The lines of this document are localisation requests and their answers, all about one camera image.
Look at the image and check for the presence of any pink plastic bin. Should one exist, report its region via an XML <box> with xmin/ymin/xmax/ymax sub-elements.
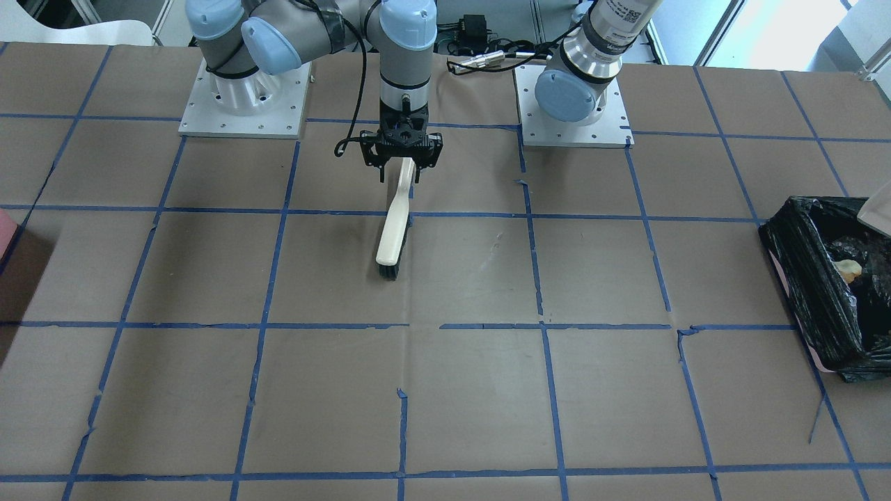
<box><xmin>0</xmin><ymin>209</ymin><xmax>19</xmax><ymax>265</ymax></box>

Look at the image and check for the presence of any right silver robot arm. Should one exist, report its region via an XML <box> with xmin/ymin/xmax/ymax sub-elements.
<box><xmin>180</xmin><ymin>1</ymin><xmax>443</xmax><ymax>170</ymax></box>

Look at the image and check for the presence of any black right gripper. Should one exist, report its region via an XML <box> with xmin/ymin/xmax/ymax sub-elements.
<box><xmin>359</xmin><ymin>111</ymin><xmax>443</xmax><ymax>184</ymax></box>

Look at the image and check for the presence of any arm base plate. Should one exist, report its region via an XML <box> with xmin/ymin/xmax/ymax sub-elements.
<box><xmin>514</xmin><ymin>64</ymin><xmax>636</xmax><ymax>148</ymax></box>
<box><xmin>178</xmin><ymin>63</ymin><xmax>312</xmax><ymax>140</ymax></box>

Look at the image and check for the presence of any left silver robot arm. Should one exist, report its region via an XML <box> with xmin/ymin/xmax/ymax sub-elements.
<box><xmin>534</xmin><ymin>1</ymin><xmax>662</xmax><ymax>126</ymax></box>

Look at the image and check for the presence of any black bag lined bin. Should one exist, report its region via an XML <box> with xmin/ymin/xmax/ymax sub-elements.
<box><xmin>758</xmin><ymin>196</ymin><xmax>890</xmax><ymax>383</ymax></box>

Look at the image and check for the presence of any black power adapter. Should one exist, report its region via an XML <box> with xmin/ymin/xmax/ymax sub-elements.
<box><xmin>457</xmin><ymin>14</ymin><xmax>488</xmax><ymax>45</ymax></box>

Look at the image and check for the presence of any beige plastic dustpan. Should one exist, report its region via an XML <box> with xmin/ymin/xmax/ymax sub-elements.
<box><xmin>857</xmin><ymin>194</ymin><xmax>890</xmax><ymax>238</ymax></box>

